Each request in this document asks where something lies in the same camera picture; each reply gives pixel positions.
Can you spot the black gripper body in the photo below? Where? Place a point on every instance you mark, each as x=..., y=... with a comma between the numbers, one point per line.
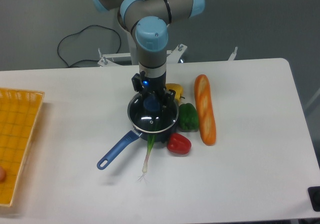
x=152, y=86

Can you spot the black device at table edge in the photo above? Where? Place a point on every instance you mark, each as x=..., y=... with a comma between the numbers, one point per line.
x=314, y=195

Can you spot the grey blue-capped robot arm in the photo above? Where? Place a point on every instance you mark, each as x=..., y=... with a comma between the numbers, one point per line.
x=147, y=23

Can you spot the orange baguette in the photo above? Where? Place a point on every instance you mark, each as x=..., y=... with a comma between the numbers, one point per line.
x=204, y=107

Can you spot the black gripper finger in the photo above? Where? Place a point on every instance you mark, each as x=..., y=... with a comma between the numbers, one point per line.
x=137, y=83
x=168, y=97

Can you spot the glass lid with blue knob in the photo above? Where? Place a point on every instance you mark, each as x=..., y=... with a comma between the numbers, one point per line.
x=149, y=116

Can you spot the yellow woven basket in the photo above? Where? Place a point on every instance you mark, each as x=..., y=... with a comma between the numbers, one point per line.
x=18, y=116

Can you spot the green onion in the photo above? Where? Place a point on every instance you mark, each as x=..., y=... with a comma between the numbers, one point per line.
x=151, y=139

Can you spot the red bell pepper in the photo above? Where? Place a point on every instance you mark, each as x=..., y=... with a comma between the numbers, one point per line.
x=179, y=144

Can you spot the yellow bell pepper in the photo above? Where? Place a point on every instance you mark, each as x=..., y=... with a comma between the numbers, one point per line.
x=178, y=89

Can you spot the green bell pepper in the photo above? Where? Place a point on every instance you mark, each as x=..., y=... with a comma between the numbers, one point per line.
x=188, y=117

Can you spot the dark blue saucepan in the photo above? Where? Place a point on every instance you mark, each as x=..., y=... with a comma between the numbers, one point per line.
x=128, y=138

